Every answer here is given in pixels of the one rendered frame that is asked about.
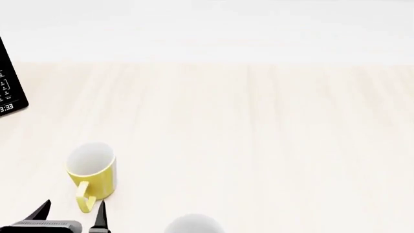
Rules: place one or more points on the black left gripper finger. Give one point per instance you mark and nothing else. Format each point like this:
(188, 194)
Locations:
(101, 218)
(42, 212)

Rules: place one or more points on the yellow and white mug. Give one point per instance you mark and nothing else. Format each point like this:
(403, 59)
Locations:
(93, 170)

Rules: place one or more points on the black appliance with digital display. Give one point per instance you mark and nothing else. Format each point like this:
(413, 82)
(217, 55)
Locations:
(8, 89)

